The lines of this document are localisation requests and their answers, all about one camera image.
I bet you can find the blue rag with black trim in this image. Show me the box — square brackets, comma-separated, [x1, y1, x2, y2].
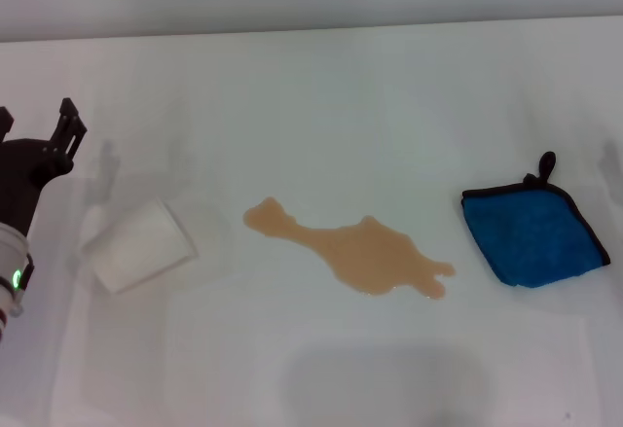
[460, 151, 612, 288]

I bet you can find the white paper cup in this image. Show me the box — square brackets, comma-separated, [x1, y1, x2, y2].
[80, 196, 200, 296]

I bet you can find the brown water stain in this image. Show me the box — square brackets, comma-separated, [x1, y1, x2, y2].
[242, 196, 458, 301]

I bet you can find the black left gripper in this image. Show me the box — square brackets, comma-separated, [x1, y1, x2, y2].
[0, 97, 89, 239]

